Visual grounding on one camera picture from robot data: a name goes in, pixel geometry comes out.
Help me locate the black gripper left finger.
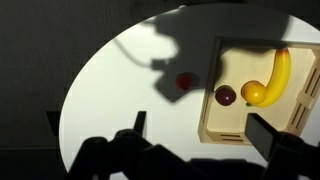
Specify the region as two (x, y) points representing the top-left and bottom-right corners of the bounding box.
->
(132, 110), (148, 138)

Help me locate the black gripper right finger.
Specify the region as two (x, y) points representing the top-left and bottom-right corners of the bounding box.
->
(245, 112), (286, 162)

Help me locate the red strawberry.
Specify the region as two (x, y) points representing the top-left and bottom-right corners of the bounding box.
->
(175, 72), (194, 92)

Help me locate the wooden box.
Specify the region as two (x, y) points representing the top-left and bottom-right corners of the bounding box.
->
(197, 36), (320, 147)

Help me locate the round white table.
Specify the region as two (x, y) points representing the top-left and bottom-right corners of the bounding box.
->
(58, 3), (320, 180)

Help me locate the orange round fruit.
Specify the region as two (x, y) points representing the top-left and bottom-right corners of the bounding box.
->
(240, 80), (269, 105)

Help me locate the dark red plum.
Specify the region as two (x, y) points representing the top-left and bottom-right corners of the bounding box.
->
(214, 85), (238, 107)

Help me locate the yellow banana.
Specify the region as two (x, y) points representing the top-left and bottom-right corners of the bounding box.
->
(246, 48), (292, 109)

